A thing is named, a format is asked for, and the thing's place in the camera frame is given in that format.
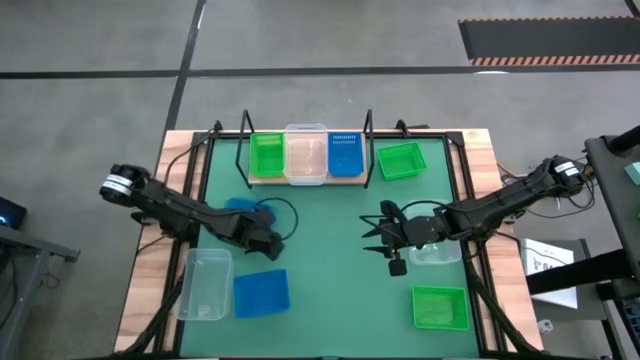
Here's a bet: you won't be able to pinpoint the blue slotted plastic basket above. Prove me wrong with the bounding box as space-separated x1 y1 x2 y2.
327 131 365 178
223 197 279 227
232 268 292 320

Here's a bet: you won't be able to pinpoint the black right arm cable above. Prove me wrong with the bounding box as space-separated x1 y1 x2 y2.
399 198 454 214

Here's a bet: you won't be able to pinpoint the black aluminium rig frame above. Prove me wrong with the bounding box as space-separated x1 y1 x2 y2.
112 118 551 360

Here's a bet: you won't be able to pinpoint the tangled floor cables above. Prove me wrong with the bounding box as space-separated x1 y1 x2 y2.
498 159 599 221

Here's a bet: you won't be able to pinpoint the black metal beam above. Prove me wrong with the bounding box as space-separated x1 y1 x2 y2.
525 248 640 296

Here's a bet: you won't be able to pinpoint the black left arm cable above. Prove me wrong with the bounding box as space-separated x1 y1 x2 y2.
253 196 300 242

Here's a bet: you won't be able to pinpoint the green slotted plastic basket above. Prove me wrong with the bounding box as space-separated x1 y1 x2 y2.
410 284 471 332
376 141 429 182
249 131 287 179

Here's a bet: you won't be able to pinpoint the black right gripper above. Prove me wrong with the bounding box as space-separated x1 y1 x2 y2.
358 199 452 278

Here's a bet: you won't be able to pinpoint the wooden shelf with black frame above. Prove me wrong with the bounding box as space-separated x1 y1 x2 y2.
234 108 376 190

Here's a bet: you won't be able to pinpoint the grey side table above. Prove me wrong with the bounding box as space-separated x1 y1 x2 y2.
0 223 81 360

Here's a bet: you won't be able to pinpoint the white printed cardboard box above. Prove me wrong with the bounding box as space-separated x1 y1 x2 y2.
519 237 579 310

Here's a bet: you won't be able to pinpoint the clear plastic bin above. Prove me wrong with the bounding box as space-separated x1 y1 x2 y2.
283 122 330 187
403 198 464 266
177 247 235 322

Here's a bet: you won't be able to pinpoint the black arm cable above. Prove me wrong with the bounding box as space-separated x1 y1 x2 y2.
399 198 454 214
253 196 300 242

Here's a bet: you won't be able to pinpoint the green table mat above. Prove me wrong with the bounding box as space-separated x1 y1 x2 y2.
178 135 482 359

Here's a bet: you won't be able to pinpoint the black floor mat striped edge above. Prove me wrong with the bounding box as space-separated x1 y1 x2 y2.
458 16 640 67

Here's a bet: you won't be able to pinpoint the dark device with blue light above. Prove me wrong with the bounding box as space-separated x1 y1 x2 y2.
0 195 29 231

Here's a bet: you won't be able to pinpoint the black equipment cart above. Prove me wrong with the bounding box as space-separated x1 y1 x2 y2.
583 124 640 281

